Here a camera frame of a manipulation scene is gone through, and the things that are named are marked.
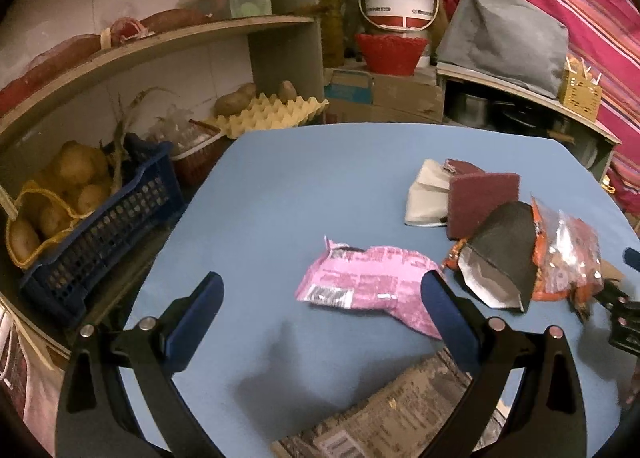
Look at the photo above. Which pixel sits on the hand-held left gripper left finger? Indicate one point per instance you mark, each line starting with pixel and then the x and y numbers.
pixel 200 318

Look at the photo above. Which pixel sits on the yellow mesh bag of potatoes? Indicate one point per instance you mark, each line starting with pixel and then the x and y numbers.
pixel 65 188

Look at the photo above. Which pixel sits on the small potato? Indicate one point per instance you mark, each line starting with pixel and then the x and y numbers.
pixel 287 91

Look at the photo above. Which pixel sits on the white plastic bucket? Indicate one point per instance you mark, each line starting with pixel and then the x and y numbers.
pixel 397 3

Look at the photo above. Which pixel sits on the large potato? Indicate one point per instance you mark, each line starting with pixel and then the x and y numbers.
pixel 235 99

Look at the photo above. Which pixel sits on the large maroon scouring pad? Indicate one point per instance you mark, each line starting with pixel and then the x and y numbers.
pixel 480 203

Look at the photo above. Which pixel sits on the sweet potato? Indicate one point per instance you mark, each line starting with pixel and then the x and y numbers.
pixel 175 21

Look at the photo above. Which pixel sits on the dried plant stalks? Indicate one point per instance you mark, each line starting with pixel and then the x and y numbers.
pixel 120 138

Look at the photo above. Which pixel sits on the brown cardboard box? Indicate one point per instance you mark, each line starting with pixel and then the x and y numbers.
pixel 395 93

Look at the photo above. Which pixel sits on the grey fabric cover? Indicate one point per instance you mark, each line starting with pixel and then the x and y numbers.
pixel 505 33

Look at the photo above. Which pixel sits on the low wooden cabinet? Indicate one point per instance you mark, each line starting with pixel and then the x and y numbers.
pixel 545 101

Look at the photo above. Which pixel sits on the bundle of wooden sticks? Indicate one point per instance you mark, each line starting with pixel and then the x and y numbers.
pixel 582 69

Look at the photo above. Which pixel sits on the pink snack wrapper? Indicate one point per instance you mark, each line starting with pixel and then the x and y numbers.
pixel 370 283

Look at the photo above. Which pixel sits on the black pan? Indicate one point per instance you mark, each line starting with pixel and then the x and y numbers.
pixel 520 116

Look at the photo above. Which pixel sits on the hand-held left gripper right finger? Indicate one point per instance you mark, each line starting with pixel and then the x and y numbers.
pixel 447 320

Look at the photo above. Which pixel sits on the small red wicker basket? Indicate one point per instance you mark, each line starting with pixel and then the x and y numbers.
pixel 197 158

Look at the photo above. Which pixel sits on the small metal pot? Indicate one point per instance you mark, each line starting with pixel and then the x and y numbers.
pixel 467 109

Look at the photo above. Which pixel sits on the orange snack wrapper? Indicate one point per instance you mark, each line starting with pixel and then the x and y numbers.
pixel 565 258

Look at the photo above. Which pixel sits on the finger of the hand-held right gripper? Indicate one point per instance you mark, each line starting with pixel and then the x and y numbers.
pixel 633 255
pixel 625 320

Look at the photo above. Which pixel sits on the white crumpled wrapper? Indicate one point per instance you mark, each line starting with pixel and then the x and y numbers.
pixel 425 198

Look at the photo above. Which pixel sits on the yellow egg tray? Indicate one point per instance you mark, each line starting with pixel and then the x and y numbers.
pixel 275 113

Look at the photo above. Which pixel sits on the wooden shelf unit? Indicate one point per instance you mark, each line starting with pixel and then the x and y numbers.
pixel 200 36

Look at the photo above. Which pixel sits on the yellow slotted basket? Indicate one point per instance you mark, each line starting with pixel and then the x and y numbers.
pixel 580 93

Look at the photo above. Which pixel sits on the black silver foil pouch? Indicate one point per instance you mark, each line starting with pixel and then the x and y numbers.
pixel 505 253

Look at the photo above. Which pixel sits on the blue plastic crate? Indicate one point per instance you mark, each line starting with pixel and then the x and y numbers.
pixel 115 238

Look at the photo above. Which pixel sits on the grey printed paper packet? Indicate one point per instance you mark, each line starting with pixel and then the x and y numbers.
pixel 400 413

